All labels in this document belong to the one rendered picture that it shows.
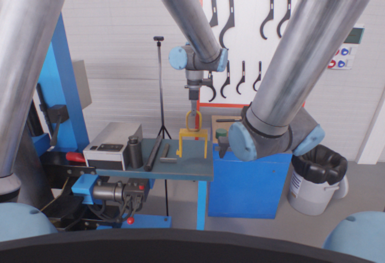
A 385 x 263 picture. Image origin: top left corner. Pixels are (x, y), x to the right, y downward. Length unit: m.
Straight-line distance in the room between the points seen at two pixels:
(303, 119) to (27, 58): 0.56
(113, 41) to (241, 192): 2.36
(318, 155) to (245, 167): 0.99
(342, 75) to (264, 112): 2.99
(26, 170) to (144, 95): 2.04
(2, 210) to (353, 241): 0.44
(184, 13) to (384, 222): 0.57
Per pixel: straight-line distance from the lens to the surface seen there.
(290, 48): 0.36
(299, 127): 0.54
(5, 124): 0.43
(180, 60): 0.88
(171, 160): 1.34
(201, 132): 1.14
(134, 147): 1.24
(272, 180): 2.19
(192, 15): 0.62
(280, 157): 2.04
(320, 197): 2.60
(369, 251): 0.33
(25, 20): 0.44
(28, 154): 1.31
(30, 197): 1.41
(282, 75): 0.37
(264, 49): 2.86
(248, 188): 2.20
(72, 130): 1.61
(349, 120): 3.69
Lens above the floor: 1.84
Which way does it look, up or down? 27 degrees down
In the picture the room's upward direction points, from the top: 1 degrees clockwise
